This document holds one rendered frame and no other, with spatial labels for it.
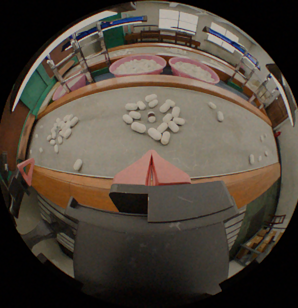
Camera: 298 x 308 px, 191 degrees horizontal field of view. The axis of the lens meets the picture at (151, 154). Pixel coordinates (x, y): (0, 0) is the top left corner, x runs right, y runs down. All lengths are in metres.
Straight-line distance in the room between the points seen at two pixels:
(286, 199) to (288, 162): 1.23
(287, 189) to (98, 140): 4.71
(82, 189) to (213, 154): 0.35
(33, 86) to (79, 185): 0.84
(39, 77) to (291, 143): 5.32
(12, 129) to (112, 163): 0.77
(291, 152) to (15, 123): 5.31
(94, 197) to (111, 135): 0.16
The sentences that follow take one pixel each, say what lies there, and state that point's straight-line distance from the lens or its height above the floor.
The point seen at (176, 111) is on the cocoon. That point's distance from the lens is 0.28.
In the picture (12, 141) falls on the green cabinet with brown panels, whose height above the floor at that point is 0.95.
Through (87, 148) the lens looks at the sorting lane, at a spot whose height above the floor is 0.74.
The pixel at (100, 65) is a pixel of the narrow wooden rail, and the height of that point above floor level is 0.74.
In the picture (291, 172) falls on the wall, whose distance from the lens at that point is 4.49.
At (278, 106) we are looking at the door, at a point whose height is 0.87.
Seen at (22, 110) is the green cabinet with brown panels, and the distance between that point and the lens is 0.87.
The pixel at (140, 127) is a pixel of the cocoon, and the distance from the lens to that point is 0.24.
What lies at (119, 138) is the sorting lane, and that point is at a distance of 0.27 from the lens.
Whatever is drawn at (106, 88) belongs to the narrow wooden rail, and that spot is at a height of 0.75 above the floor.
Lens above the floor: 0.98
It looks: 77 degrees down
